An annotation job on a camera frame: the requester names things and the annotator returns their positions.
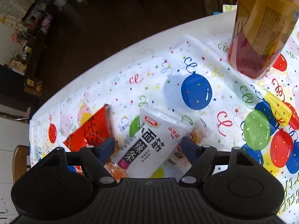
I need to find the small clear snack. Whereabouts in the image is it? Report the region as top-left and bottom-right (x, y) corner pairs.
(164, 118), (208, 172)

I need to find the red rice cracker bag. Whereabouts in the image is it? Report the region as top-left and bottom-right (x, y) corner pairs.
(63, 104), (111, 152)

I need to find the white spicy strip bag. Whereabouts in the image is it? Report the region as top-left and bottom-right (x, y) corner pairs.
(107, 107), (191, 181)

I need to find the balloon birthday tablecloth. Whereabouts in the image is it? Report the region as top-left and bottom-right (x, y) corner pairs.
(29, 10), (299, 222)

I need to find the wooden chair left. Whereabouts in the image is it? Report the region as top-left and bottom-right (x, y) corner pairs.
(12, 145), (31, 183)

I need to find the dark sideboard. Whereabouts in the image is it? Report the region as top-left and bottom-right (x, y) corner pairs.
(1, 0), (61, 97)

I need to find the orange juice bottle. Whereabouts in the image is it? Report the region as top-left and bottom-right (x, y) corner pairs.
(228, 0), (298, 79)

